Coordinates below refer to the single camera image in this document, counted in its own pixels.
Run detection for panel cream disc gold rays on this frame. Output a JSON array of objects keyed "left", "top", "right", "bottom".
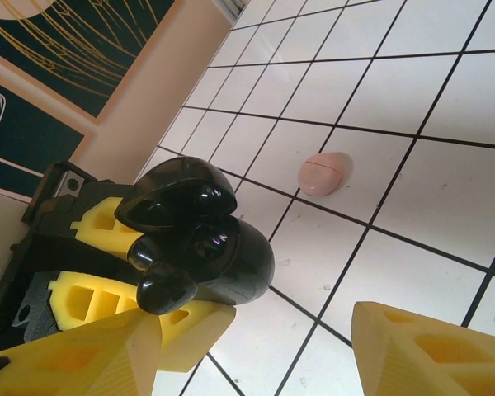
[{"left": 0, "top": 0, "right": 178, "bottom": 120}]

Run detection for black earbud charging case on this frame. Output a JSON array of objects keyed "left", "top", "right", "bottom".
[{"left": 114, "top": 155, "right": 276, "bottom": 315}]

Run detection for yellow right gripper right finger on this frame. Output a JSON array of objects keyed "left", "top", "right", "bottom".
[{"left": 350, "top": 300, "right": 495, "bottom": 396}]

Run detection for pink earbud charging case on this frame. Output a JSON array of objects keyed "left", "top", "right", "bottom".
[{"left": 297, "top": 151, "right": 347, "bottom": 198}]

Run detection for panel with single flower outline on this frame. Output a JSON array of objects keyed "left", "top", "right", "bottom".
[{"left": 0, "top": 87, "right": 86, "bottom": 191}]

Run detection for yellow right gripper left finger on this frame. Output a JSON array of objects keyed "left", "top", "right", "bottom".
[{"left": 0, "top": 309, "right": 164, "bottom": 396}]

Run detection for aluminium corner post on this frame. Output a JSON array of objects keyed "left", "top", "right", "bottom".
[{"left": 214, "top": 0, "right": 248, "bottom": 20}]

